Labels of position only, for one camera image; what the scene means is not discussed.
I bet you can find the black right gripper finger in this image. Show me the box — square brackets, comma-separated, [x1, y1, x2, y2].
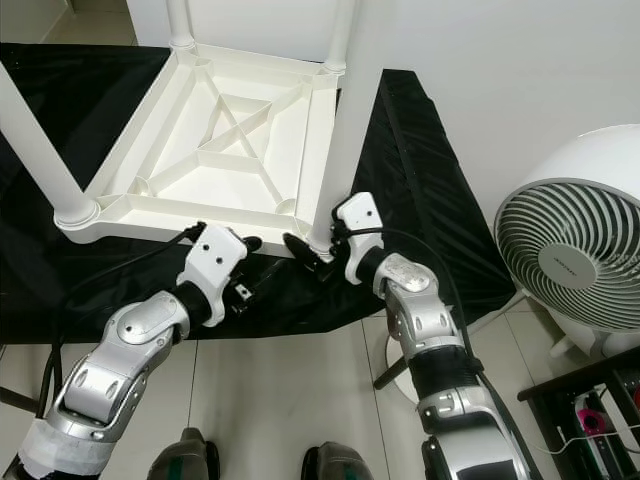
[282, 232, 324, 270]

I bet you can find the white plastic table top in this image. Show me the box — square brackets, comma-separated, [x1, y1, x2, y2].
[52, 42, 346, 246]

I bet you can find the white plastic table leg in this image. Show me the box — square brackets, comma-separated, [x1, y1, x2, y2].
[305, 0, 401, 246]
[165, 0, 196, 51]
[0, 0, 101, 229]
[322, 0, 356, 76]

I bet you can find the dark robot left foot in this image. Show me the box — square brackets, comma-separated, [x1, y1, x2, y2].
[155, 428, 221, 480]

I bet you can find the dark robot foot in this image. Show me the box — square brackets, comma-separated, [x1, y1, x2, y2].
[155, 428, 221, 480]
[300, 445, 371, 480]

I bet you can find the black tablecloth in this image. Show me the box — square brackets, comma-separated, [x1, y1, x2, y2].
[0, 42, 516, 341]

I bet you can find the dark robot right foot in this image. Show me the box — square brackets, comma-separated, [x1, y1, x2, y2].
[300, 445, 371, 480]

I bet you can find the white round floor fan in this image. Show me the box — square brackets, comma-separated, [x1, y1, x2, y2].
[495, 125, 640, 346]

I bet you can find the black floor stand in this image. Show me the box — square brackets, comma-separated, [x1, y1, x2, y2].
[518, 345, 640, 480]

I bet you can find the pink round reel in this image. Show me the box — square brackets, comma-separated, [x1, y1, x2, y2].
[575, 408, 604, 438]

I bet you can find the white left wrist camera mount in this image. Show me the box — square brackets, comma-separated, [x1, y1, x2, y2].
[182, 223, 249, 326]

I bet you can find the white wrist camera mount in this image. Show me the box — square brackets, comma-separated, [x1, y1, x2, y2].
[182, 223, 249, 326]
[335, 192, 383, 286]

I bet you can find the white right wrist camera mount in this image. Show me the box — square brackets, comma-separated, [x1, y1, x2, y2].
[335, 192, 383, 286]

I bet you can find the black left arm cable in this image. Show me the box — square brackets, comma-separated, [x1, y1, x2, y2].
[38, 222, 206, 416]

